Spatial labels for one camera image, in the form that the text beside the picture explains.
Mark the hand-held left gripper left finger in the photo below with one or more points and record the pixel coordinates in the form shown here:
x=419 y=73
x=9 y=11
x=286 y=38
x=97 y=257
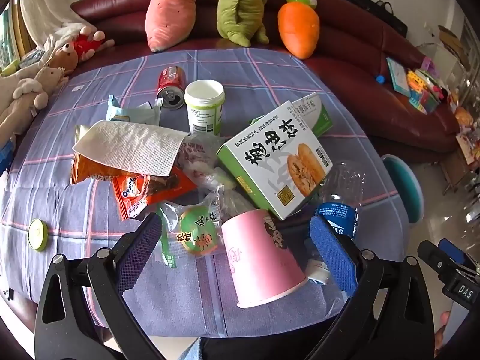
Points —
x=140 y=245

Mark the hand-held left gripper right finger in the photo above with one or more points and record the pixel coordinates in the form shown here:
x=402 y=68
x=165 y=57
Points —
x=333 y=255

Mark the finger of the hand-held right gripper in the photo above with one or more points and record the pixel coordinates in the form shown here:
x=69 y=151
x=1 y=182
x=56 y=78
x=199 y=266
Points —
x=455 y=251
x=435 y=258

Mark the clear bottle with blue label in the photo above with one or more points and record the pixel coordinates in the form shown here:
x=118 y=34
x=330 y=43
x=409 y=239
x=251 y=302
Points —
x=339 y=215

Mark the small orange drink sachet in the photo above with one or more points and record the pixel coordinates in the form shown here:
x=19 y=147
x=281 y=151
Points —
x=129 y=195

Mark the clear bag with green label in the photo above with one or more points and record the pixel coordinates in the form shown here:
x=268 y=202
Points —
x=197 y=228

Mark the pink paper cup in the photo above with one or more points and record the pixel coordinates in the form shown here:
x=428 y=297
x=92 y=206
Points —
x=258 y=258

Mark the teal trash bin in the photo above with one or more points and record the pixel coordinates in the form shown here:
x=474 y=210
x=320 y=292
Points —
x=407 y=187

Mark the large orange snack bag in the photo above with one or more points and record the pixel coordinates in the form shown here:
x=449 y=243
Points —
x=90 y=168

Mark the white plastic wrapper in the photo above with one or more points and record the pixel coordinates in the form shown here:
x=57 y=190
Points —
x=195 y=157

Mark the green round lid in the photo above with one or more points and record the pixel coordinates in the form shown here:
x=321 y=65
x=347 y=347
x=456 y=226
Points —
x=37 y=234

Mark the white paper towel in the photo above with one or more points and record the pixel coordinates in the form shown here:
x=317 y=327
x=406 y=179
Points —
x=127 y=142

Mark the large green white food box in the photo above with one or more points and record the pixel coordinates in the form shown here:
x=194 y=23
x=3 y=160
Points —
x=262 y=157

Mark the light blue snack wrapper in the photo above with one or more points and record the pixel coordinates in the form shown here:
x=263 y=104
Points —
x=127 y=114

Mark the small green white box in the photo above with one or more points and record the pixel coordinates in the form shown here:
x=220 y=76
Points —
x=318 y=114

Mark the white yogurt cup green label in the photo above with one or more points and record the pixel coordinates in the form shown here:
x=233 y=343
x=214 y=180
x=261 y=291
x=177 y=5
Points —
x=202 y=112

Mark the red soda can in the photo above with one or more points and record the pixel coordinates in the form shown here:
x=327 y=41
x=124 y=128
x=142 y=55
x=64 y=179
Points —
x=170 y=80

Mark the person's right hand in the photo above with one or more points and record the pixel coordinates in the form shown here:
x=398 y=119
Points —
x=445 y=317

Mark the wooden side cabinet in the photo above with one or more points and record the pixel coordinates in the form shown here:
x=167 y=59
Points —
x=455 y=165

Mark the person's blue jeans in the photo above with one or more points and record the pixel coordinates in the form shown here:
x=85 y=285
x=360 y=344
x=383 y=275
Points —
x=193 y=350

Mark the pile of colourful toys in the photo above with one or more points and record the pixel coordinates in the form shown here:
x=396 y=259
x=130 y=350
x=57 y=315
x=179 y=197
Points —
x=423 y=90

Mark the small blue toy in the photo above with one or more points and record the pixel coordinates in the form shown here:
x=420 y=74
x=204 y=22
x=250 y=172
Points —
x=380 y=79

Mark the teal children's book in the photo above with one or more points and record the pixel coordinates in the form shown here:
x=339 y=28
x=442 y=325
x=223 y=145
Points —
x=399 y=77

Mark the beige rabbit plush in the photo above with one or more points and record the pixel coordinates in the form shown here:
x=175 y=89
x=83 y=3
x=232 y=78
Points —
x=26 y=97

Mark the purple plaid tablecloth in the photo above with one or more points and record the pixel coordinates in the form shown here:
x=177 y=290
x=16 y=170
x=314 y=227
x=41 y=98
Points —
x=262 y=67

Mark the brown teddy bear plush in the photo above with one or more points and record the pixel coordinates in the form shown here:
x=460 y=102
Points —
x=62 y=60

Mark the teddy plush in red shirt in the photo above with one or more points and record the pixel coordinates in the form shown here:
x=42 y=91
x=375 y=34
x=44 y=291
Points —
x=84 y=45

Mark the dark red leather sofa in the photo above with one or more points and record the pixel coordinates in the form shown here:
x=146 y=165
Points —
x=352 y=45

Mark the orange carrot bunny plush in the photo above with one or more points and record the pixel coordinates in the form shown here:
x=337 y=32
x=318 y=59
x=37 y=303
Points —
x=298 y=30

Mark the pink bunny plush pillow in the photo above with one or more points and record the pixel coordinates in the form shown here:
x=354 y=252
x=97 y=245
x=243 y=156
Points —
x=168 y=15

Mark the long black bag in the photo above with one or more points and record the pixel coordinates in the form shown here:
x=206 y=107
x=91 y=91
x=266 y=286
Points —
x=375 y=9

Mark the green dinosaur plush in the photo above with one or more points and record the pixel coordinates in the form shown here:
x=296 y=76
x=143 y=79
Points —
x=240 y=7

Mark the white blanket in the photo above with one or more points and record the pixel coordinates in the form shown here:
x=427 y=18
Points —
x=41 y=7

